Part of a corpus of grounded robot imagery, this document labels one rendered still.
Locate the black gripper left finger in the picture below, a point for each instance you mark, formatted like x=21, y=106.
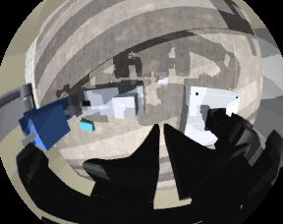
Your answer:
x=137, y=170

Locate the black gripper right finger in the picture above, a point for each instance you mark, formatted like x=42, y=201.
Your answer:
x=193, y=163

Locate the light blue rectangular block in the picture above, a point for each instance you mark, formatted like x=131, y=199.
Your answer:
x=87, y=125

